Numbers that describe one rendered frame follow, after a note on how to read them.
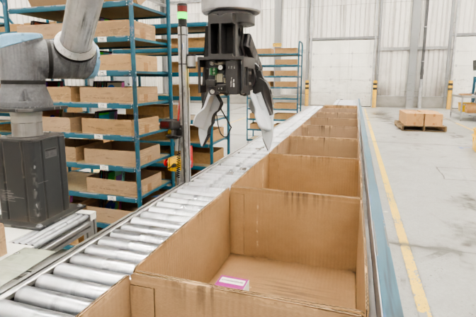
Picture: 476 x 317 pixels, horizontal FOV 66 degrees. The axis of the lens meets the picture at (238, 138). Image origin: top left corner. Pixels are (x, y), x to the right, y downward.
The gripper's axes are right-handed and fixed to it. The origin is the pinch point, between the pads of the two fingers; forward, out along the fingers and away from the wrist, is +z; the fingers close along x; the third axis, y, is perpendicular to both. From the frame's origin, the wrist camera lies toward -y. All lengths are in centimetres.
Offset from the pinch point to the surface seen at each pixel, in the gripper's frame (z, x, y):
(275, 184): 24, -6, -58
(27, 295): 44, -59, -8
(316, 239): 23.8, 11.9, -19.3
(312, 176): 21, 6, -59
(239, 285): 25.6, 0.5, 0.0
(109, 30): -39, -126, -137
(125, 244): 44, -53, -41
